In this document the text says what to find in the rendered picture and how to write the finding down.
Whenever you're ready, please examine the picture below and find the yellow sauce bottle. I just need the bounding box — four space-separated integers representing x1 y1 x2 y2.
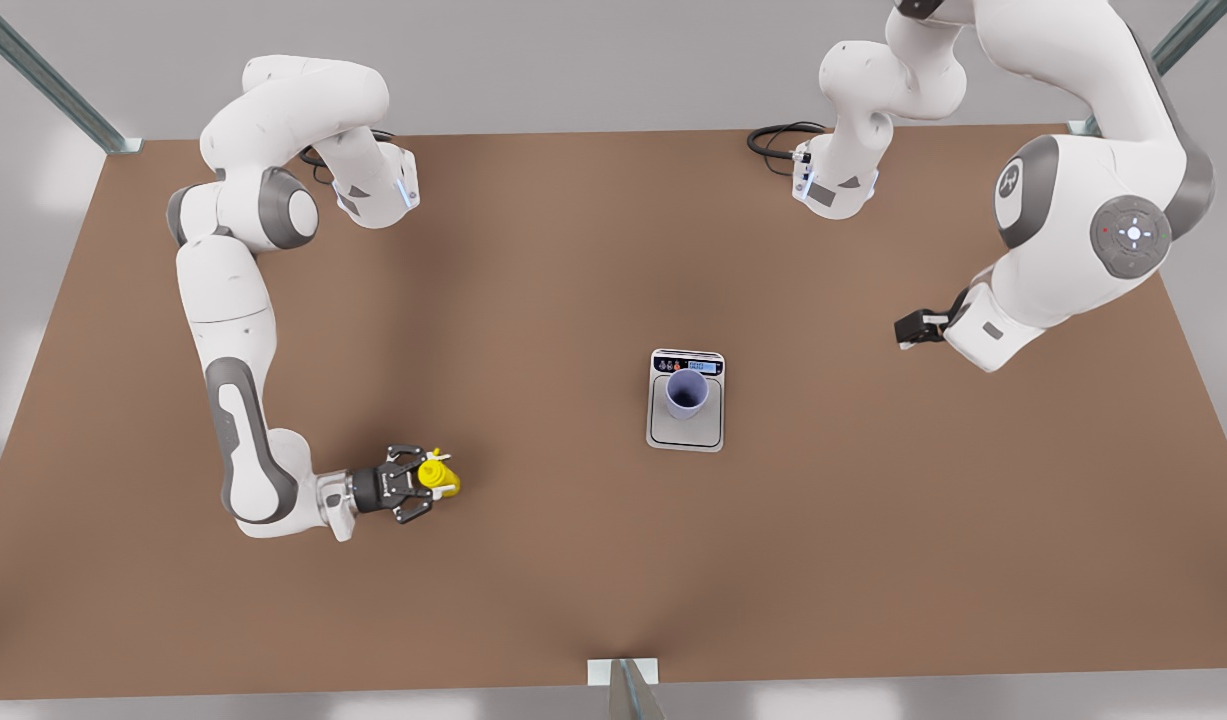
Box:
417 457 462 501

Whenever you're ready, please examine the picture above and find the lavender cup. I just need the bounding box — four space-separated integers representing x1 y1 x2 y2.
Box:
666 371 710 421

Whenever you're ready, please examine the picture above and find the grey kitchen scale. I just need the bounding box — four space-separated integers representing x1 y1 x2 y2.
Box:
645 348 727 454

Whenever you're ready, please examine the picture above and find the black cable loop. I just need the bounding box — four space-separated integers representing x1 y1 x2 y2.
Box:
746 122 830 179
298 130 399 187

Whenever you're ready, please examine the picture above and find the silver frame post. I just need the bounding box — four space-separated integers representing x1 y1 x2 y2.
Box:
586 657 665 720
1068 0 1227 137
0 0 144 156

